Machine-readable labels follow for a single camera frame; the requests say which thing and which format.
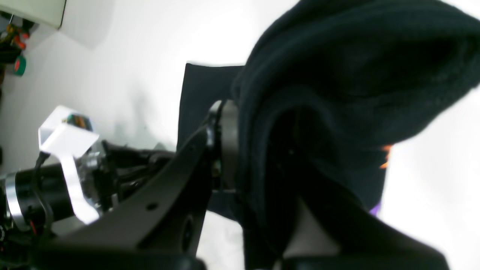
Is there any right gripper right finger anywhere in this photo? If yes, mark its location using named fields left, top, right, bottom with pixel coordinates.
left=281, top=179, right=449, bottom=270

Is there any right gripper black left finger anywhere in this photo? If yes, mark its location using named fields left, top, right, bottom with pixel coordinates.
left=32, top=100, right=238, bottom=270

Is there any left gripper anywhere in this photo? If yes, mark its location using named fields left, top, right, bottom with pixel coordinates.
left=76, top=141, right=175, bottom=214

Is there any black T-shirt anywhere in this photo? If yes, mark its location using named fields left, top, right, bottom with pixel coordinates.
left=177, top=0, right=479, bottom=270

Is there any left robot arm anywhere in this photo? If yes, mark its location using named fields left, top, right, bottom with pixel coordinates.
left=1, top=140, right=174, bottom=270

